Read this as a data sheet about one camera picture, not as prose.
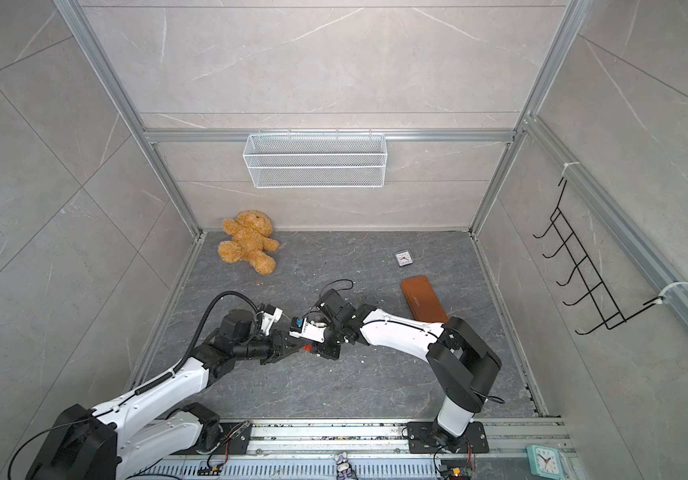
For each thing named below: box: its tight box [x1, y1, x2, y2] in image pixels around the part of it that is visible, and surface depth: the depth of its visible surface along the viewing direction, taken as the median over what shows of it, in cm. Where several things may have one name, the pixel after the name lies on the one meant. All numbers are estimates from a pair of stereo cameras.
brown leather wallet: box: [400, 276, 448, 323], surface depth 101 cm
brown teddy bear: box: [218, 210, 281, 275], surface depth 109 cm
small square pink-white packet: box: [395, 249, 413, 267], surface depth 112 cm
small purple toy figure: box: [334, 451, 358, 480], surface depth 69 cm
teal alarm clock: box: [526, 444, 566, 480], surface depth 70 cm
